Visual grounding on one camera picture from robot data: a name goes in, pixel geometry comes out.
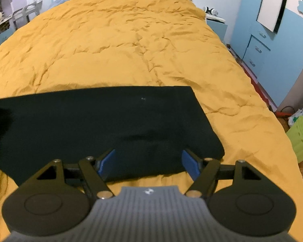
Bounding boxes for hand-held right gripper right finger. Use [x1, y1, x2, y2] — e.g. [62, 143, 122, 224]
[182, 149, 263, 198]

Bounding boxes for black and white headphones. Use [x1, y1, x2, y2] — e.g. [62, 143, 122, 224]
[203, 6, 219, 16]

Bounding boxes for blue wardrobe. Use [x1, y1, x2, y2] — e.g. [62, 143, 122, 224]
[230, 0, 303, 109]

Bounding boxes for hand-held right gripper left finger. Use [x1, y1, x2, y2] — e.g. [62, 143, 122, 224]
[35, 148, 117, 199]

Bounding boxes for blue printed pillow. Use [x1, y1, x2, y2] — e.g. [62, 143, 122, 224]
[50, 0, 79, 8]

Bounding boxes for grey chair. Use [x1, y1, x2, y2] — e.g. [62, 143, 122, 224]
[13, 6, 31, 30]
[27, 1, 42, 19]

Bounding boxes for green plastic stool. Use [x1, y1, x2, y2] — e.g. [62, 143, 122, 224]
[286, 116, 303, 163]

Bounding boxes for blue and white nightstand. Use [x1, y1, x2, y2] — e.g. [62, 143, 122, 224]
[204, 14, 228, 44]

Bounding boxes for white panel with black edge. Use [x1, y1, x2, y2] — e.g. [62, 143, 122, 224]
[256, 0, 291, 34]

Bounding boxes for white plastic bag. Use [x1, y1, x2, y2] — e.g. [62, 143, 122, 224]
[288, 101, 303, 127]

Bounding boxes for yellow quilt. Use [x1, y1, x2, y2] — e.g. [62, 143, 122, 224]
[0, 0, 303, 242]

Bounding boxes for black pants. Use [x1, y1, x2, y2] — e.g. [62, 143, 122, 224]
[0, 86, 225, 186]

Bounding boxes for desk with blue drawer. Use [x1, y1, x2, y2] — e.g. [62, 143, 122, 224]
[0, 15, 16, 46]

